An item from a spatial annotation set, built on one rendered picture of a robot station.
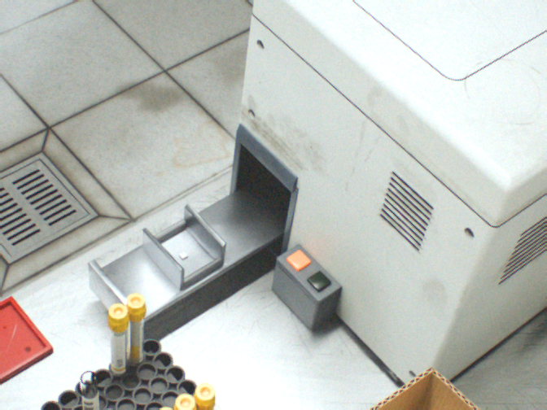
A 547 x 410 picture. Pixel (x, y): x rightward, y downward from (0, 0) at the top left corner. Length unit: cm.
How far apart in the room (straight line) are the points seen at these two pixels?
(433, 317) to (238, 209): 24
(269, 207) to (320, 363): 16
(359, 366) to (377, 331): 4
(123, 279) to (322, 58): 28
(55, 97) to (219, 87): 35
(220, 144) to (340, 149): 145
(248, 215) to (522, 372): 29
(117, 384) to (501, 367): 35
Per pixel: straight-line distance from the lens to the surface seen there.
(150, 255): 100
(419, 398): 87
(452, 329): 90
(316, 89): 88
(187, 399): 84
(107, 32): 255
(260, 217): 104
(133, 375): 96
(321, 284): 98
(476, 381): 102
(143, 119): 237
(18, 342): 100
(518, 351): 105
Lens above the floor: 173
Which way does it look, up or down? 51 degrees down
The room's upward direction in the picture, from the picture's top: 9 degrees clockwise
